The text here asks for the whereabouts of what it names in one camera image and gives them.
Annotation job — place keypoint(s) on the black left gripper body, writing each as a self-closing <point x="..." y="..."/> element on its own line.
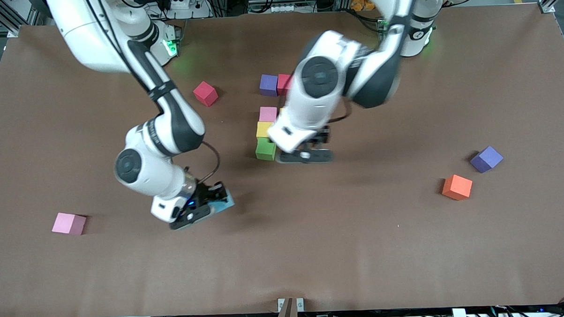
<point x="322" y="135"/>

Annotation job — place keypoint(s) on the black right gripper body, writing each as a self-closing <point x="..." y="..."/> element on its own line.
<point x="203" y="194"/>

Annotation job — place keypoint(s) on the blue foam cube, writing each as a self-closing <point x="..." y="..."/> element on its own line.
<point x="226" y="206"/>

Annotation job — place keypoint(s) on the green foam cube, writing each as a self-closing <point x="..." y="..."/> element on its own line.
<point x="265" y="149"/>

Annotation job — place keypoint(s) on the yellow foam cube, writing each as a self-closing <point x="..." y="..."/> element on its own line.
<point x="263" y="129"/>

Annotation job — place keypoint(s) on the pink foam cube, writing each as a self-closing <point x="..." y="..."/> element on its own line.
<point x="69" y="223"/>
<point x="268" y="114"/>

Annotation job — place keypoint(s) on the red foam cube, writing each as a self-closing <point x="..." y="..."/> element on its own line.
<point x="205" y="93"/>
<point x="284" y="83"/>

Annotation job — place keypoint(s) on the purple foam cube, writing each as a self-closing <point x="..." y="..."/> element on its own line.
<point x="486" y="159"/>
<point x="268" y="85"/>

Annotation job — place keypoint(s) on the orange foam cube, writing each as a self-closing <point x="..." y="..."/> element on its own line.
<point x="457" y="187"/>

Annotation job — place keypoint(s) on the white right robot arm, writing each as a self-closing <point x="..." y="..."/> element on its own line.
<point x="158" y="111"/>

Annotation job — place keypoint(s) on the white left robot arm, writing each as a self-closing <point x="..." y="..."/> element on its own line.
<point x="335" y="81"/>

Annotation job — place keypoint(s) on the brown table cover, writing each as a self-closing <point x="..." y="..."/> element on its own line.
<point x="285" y="252"/>

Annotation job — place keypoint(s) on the bag of orange items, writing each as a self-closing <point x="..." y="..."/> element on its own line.
<point x="363" y="3"/>

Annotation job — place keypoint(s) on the white power strip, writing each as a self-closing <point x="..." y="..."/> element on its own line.
<point x="179" y="2"/>

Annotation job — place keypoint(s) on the small white box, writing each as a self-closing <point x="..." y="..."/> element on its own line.
<point x="458" y="315"/>

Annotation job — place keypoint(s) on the small metal bracket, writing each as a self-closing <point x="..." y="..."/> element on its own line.
<point x="300" y="304"/>

